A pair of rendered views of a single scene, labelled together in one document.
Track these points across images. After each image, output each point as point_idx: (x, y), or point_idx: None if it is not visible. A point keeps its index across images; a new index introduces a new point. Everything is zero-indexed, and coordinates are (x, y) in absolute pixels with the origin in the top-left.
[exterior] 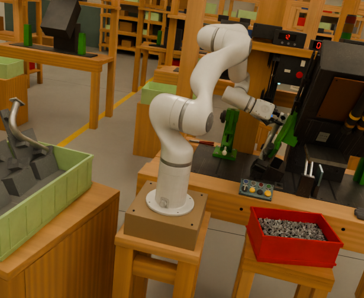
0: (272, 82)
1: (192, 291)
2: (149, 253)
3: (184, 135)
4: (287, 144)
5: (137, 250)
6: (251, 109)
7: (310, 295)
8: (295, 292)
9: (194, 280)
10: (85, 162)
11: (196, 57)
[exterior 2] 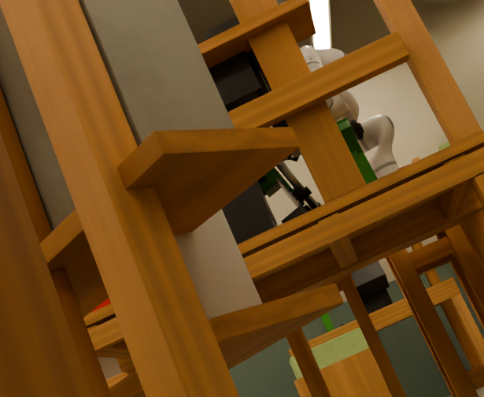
0: (266, 93)
1: (403, 293)
2: (467, 276)
3: (448, 140)
4: (264, 201)
5: (432, 236)
6: None
7: None
8: (312, 364)
9: (396, 279)
10: None
11: (382, 13)
